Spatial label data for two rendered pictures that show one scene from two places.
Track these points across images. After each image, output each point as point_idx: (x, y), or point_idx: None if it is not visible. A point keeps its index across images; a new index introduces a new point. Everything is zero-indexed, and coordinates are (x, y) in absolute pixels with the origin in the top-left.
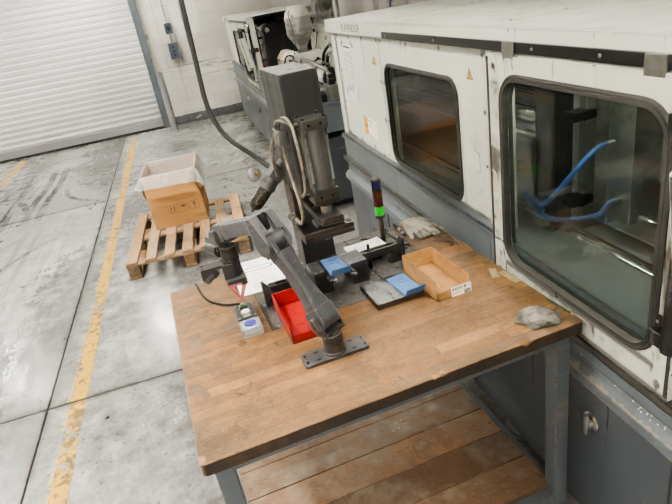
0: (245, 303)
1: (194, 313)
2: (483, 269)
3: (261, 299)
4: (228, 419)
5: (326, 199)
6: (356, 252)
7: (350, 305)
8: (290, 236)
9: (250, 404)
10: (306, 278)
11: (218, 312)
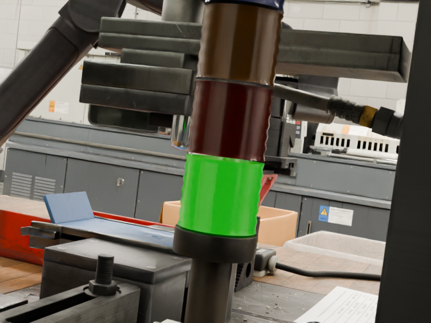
0: (263, 252)
1: (351, 267)
2: None
3: (281, 288)
4: (25, 207)
5: None
6: (129, 262)
7: (8, 290)
8: (69, 0)
9: (15, 211)
10: (8, 74)
11: (312, 270)
